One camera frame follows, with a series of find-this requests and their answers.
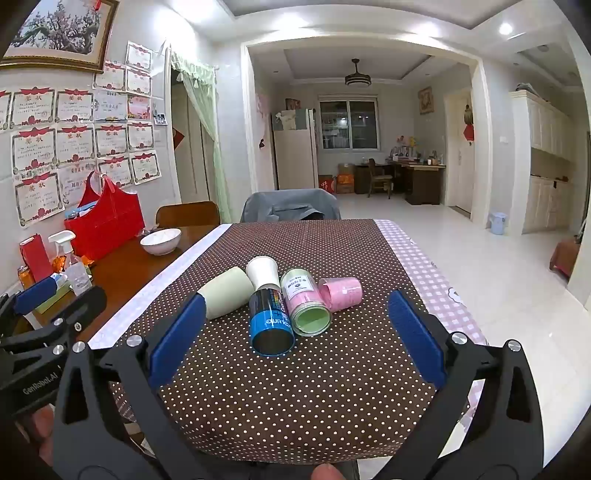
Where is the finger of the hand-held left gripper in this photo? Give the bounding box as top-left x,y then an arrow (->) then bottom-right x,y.
0,276 -> 59,329
0,285 -> 108,366

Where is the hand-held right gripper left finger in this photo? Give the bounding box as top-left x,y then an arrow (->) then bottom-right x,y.
52,294 -> 218,480

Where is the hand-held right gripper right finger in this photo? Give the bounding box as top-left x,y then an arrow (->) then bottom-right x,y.
369,291 -> 544,480

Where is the cream paper cup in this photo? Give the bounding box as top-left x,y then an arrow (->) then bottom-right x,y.
198,267 -> 256,320

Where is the pink plastic cup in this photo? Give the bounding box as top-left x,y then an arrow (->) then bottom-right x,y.
318,277 -> 363,313

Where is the white paper cup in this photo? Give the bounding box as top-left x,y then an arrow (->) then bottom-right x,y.
246,256 -> 282,292

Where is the person's left hand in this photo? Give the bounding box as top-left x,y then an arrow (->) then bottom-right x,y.
16,405 -> 60,472

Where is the clear spray bottle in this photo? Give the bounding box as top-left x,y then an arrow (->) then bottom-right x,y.
47,230 -> 93,296

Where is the red box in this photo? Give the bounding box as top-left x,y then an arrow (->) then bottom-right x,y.
19,234 -> 54,283

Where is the brown polka-dot tablecloth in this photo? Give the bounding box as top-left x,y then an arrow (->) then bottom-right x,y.
88,219 -> 491,462

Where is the red bag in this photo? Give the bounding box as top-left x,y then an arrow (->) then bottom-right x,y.
64,171 -> 146,263

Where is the blue spray can, white cap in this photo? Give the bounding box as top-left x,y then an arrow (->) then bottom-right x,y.
248,286 -> 296,357

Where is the white bowl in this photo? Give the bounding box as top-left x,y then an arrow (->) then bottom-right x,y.
140,227 -> 182,256

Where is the brown dotted tablecloth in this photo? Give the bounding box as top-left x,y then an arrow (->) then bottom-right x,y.
88,219 -> 488,468

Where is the pink jar, green lid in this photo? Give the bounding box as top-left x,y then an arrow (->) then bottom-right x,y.
280,268 -> 333,337

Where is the dark wooden desk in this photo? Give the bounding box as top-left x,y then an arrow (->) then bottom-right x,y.
353,157 -> 447,206

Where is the wooden desk chair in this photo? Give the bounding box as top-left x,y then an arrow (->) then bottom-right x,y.
367,158 -> 393,199

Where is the white door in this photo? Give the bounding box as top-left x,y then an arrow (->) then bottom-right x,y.
444,91 -> 475,215

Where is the cardboard box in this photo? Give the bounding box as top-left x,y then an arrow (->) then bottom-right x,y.
336,162 -> 355,195

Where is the brown stool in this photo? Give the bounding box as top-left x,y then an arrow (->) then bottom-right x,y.
549,240 -> 581,278

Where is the grey covered chair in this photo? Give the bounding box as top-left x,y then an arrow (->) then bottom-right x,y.
240,188 -> 342,222

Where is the white refrigerator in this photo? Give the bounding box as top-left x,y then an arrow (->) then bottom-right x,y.
272,108 -> 318,191

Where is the window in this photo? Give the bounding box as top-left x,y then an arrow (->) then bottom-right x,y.
318,96 -> 382,151

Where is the white tall cabinet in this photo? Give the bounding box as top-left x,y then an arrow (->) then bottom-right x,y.
509,88 -> 578,236

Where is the green door curtain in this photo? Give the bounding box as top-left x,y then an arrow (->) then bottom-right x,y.
170,50 -> 233,224

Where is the ceiling fan light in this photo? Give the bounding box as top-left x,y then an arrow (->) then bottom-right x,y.
344,58 -> 371,88

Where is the framed blossom painting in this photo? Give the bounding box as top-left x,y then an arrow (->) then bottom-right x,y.
0,0 -> 120,75

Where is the group of wall certificates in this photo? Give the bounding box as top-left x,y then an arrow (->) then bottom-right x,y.
0,41 -> 162,228

